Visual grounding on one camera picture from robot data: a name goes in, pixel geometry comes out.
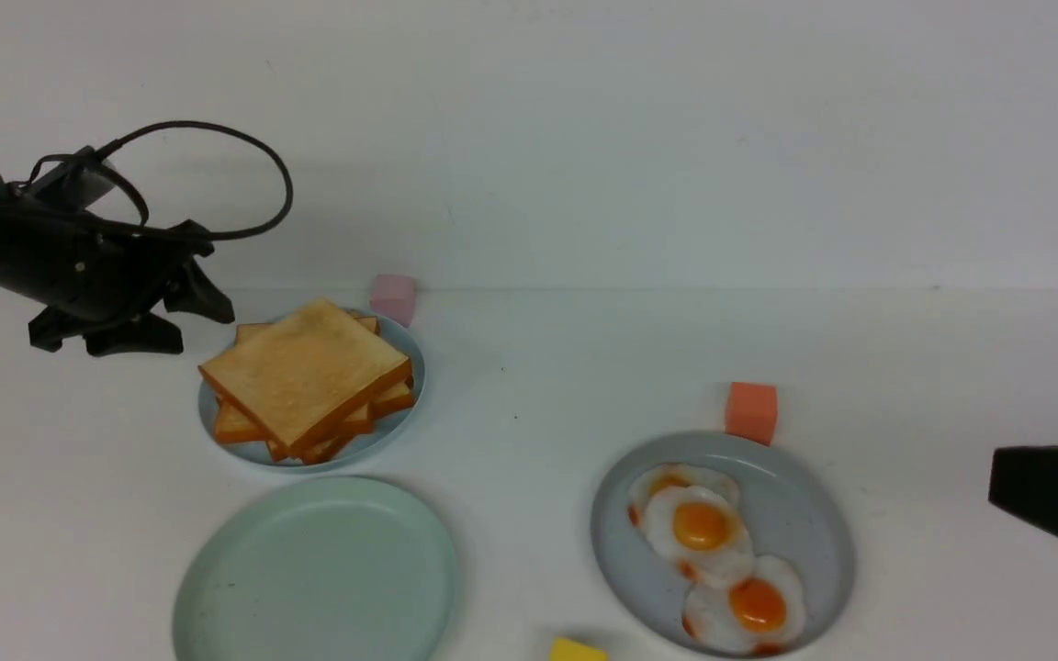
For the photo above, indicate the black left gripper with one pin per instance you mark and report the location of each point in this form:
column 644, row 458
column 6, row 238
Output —
column 104, row 285

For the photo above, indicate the toast slice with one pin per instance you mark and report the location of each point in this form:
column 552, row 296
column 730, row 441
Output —
column 396, row 398
column 299, row 379
column 232, row 426
column 321, row 452

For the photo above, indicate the fried egg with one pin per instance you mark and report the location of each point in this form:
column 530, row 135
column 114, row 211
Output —
column 700, row 534
column 764, row 614
column 674, row 474

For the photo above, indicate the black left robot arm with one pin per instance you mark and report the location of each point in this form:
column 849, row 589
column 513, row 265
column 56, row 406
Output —
column 97, row 284

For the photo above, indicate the light blue bread plate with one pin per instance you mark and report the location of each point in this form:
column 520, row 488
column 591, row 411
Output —
column 386, row 429

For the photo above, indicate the pink foam cube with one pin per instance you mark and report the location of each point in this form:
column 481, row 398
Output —
column 394, row 296

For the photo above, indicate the pale green plate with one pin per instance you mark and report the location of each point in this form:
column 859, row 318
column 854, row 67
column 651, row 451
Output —
column 336, row 568

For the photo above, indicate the yellow foam cube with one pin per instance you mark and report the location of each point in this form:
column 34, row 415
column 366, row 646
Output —
column 565, row 649

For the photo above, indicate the orange foam cube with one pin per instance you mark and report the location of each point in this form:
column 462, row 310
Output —
column 752, row 411

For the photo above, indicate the grey egg plate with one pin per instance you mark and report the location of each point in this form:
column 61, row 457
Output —
column 795, row 532

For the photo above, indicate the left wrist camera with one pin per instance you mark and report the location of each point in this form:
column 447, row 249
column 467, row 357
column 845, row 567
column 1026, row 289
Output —
column 71, row 182

